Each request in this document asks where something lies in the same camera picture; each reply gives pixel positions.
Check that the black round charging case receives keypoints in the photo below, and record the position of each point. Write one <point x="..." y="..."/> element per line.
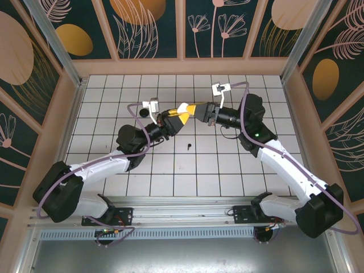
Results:
<point x="144" y="113"/>

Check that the left arm base connector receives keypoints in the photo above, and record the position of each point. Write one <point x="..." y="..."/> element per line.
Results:
<point x="105" y="231"/>

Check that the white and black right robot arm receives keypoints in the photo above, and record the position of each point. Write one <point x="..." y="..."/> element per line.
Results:
<point x="284" y="173"/>

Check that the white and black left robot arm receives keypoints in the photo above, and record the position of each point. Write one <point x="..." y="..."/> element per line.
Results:
<point x="102" y="169"/>

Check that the right arm base connector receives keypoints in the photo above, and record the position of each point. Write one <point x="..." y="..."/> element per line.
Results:
<point x="266" y="236"/>

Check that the grey metal sheet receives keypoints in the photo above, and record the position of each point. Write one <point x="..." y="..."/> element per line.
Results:
<point x="182" y="256"/>

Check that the aluminium table side rail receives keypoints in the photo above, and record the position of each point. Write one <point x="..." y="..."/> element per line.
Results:
<point x="69" y="128"/>
<point x="292" y="113"/>

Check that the aluminium frame post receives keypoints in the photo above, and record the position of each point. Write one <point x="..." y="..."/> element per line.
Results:
<point x="59" y="48"/>
<point x="305" y="42"/>

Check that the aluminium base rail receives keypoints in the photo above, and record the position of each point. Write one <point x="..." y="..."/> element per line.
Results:
<point x="182" y="213"/>

